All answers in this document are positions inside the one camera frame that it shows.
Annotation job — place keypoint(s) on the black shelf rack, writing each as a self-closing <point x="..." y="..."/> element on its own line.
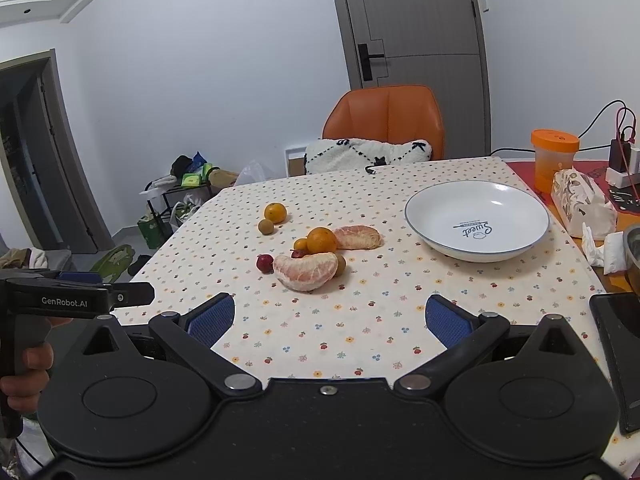
<point x="174" y="203"/>

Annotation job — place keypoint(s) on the black tablet device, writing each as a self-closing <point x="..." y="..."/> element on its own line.
<point x="617" y="320"/>

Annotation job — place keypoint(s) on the peeled pomelo segment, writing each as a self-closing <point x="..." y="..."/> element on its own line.
<point x="307" y="273"/>
<point x="358" y="238"/>

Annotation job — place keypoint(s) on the black charger adapter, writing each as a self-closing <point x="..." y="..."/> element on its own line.
<point x="619" y="155"/>

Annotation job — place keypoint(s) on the large orange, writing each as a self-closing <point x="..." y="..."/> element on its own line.
<point x="320" y="240"/>

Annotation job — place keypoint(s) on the cardboard white framed panel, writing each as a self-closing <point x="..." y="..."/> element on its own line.
<point x="295" y="161"/>

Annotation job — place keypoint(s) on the white black fuzzy cushion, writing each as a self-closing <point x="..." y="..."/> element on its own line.
<point x="327" y="155"/>

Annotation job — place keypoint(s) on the white crumpled tissue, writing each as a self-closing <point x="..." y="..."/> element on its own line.
<point x="610" y="256"/>

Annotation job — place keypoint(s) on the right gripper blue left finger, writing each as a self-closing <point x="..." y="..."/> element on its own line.
<point x="187" y="339"/>

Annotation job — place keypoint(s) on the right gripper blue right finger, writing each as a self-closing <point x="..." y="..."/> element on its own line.
<point x="468" y="340"/>

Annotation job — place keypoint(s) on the green carton box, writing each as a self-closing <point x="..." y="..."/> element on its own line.
<point x="154" y="230"/>

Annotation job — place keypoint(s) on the grey door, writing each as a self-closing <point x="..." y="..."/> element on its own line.
<point x="437" y="43"/>

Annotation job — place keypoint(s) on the red table mat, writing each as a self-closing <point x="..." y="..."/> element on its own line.
<point x="594" y="168"/>

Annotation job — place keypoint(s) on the orange lidded plastic jar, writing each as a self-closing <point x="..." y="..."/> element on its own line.
<point x="554" y="151"/>

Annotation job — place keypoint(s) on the floral tissue pack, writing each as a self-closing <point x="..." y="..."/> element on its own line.
<point x="580" y="202"/>

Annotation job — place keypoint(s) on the white power strip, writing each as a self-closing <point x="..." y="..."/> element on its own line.
<point x="618" y="180"/>

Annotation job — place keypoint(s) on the person's left hand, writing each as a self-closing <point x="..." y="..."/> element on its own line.
<point x="23" y="391"/>

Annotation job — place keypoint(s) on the red cherry fruit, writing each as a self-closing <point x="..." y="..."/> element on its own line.
<point x="264" y="263"/>

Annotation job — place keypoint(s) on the green slipper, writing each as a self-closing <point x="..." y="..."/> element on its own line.
<point x="113" y="264"/>

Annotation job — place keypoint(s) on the brown longan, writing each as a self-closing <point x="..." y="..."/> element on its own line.
<point x="341" y="265"/>
<point x="266" y="227"/>

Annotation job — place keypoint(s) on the orange leather chair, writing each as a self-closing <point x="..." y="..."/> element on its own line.
<point x="393" y="114"/>

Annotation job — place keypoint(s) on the small orange kumquat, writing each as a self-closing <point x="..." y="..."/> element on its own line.
<point x="300" y="245"/>

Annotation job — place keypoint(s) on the steel bowl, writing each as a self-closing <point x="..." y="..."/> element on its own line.
<point x="631" y="243"/>

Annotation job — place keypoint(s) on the clear plastic bag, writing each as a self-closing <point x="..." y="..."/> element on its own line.
<point x="254" y="172"/>

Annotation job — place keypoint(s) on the white round plate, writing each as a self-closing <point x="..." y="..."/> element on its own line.
<point x="477" y="221"/>

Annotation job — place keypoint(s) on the black door handle lock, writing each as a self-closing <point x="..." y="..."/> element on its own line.
<point x="365" y="58"/>

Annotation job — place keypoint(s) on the orange fruit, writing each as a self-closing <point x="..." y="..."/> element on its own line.
<point x="276" y="213"/>

